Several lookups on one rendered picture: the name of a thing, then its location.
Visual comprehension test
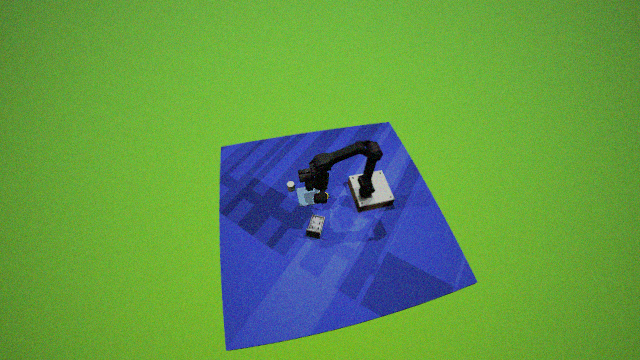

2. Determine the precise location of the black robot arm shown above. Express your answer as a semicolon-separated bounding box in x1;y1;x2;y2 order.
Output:
298;140;383;199

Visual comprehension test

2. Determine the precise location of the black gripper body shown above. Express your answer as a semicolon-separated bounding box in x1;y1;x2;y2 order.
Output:
314;172;329;204

